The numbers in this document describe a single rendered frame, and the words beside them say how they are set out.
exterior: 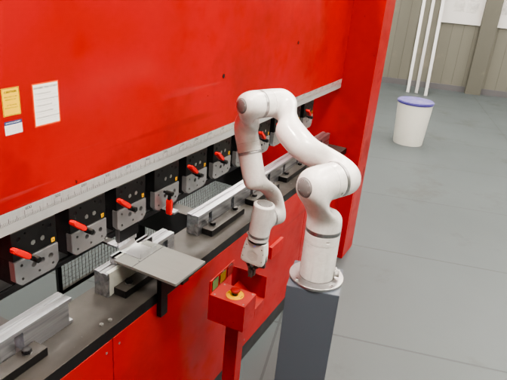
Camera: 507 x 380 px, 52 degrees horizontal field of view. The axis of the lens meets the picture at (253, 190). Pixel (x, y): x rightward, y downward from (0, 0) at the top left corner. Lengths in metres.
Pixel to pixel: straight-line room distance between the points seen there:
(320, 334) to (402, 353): 1.44
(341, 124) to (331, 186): 2.11
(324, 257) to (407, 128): 5.47
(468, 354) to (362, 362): 0.67
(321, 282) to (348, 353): 1.39
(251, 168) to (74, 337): 0.84
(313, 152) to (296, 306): 0.53
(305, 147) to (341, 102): 1.98
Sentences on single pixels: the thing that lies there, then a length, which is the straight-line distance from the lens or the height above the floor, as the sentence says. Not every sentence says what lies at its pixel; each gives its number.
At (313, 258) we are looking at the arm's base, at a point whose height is 1.10.
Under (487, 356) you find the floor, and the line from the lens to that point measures 3.47.
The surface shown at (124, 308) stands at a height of 0.88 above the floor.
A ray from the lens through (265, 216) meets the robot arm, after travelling 1.94.
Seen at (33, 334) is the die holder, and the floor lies 0.93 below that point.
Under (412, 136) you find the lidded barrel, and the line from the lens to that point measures 7.14.
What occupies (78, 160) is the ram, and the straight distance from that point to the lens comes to 1.58.
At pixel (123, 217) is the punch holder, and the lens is 1.79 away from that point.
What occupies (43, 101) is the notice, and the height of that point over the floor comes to 1.61.
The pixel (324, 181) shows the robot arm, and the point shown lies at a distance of 1.58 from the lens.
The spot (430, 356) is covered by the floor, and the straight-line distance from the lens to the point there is 3.31.
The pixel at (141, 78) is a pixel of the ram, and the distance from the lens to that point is 1.72.
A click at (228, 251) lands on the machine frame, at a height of 0.80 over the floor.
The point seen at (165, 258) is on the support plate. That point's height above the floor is 1.00.
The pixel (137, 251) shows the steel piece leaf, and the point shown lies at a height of 1.00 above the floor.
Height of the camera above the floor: 1.96
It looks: 23 degrees down
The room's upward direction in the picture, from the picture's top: 5 degrees clockwise
